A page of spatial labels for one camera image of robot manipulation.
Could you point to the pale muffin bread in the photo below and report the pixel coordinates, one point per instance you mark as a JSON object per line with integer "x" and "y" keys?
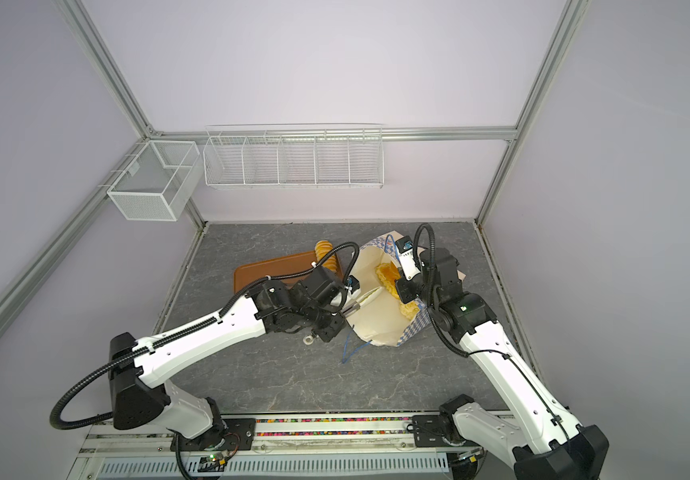
{"x": 410, "y": 310}

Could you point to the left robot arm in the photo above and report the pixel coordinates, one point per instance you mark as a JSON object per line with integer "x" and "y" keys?
{"x": 140, "y": 371}

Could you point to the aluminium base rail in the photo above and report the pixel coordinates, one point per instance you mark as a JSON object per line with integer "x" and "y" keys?
{"x": 318, "y": 446}

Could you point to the blue checkered paper bag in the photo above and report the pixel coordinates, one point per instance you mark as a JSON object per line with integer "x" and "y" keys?
{"x": 380, "y": 323}

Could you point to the aluminium frame post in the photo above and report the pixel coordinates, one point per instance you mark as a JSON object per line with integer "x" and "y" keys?
{"x": 332, "y": 131}

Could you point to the orange croissant bread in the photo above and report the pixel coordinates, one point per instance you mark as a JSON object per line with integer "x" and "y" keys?
{"x": 388, "y": 274}

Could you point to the white wire shelf basket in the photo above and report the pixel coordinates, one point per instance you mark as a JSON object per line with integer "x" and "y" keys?
{"x": 244, "y": 162}

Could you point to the white mesh box basket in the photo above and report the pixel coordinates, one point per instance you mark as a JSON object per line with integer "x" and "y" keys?
{"x": 159, "y": 181}

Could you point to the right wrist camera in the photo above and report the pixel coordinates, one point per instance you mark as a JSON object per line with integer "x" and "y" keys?
{"x": 405, "y": 252}

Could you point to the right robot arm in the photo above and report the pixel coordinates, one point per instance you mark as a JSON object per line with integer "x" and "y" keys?
{"x": 501, "y": 372}

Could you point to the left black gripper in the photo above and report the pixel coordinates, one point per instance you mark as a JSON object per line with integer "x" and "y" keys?
{"x": 337, "y": 324}

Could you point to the ridged long bread loaf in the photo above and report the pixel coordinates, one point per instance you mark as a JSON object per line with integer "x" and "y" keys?
{"x": 325, "y": 256}

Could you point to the metal tongs with white tips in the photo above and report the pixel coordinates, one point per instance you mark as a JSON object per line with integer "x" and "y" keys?
{"x": 351, "y": 307}

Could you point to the brown plastic tray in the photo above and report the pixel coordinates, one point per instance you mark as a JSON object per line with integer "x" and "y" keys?
{"x": 294, "y": 263}

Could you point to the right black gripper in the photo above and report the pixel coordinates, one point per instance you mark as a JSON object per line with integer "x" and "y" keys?
{"x": 405, "y": 287}

